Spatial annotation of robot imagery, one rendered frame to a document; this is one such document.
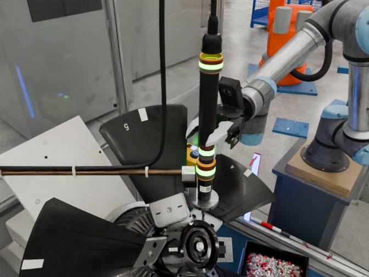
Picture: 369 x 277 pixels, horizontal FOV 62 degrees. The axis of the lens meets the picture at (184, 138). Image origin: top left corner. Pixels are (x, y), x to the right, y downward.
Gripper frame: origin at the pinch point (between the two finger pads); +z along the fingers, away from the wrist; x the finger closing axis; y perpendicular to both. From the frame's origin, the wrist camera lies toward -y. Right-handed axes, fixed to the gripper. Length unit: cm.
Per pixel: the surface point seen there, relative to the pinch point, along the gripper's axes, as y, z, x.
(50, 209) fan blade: 5.1, 27.6, 12.0
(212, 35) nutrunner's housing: -19.7, -1.6, -0.7
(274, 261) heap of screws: 61, -28, -17
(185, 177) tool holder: 12.1, 0.9, 2.7
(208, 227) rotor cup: 23.1, 1.8, -4.7
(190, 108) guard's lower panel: 60, -103, 70
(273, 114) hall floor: 145, -282, 68
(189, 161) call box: 40, -34, 25
